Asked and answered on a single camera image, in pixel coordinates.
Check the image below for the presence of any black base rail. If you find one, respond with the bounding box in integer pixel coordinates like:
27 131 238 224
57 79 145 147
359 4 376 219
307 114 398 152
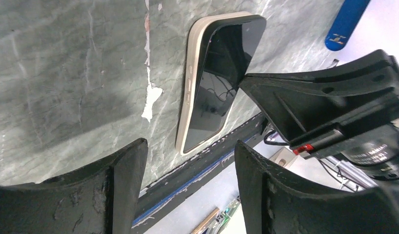
131 113 268 234

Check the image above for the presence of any beige phone case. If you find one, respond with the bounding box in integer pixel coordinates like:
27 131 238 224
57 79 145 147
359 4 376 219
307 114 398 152
175 11 252 156

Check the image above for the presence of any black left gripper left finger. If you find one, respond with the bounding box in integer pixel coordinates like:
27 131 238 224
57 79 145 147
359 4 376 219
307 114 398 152
0 138 148 234

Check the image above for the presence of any black phone front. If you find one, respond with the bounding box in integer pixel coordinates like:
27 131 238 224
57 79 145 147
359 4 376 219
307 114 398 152
183 14 266 152

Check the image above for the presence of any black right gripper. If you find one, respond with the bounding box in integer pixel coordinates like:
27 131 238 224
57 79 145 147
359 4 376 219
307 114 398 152
240 50 399 181

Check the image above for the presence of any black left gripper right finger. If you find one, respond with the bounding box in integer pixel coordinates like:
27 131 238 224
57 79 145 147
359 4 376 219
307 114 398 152
235 141 399 234

